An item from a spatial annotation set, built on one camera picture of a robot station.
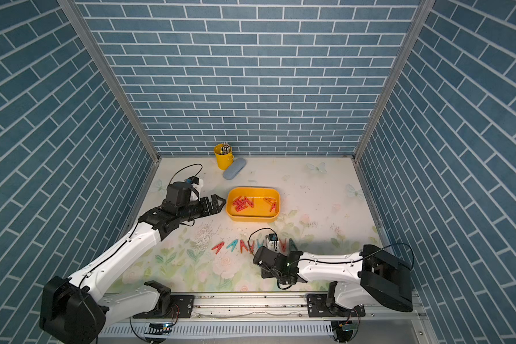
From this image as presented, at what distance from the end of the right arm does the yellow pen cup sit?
22.6 inches

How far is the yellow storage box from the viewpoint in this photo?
975 millimetres

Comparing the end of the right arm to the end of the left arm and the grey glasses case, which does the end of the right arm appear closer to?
the end of the left arm

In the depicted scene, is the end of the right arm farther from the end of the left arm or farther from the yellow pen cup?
the yellow pen cup

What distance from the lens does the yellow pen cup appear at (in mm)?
1041

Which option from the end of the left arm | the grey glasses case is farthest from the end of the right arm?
the grey glasses case

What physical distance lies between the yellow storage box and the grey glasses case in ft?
0.32

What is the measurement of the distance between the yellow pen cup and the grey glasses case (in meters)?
0.01

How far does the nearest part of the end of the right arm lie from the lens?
1.90ft

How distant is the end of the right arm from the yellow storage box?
11.6 inches

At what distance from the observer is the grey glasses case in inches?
44.5
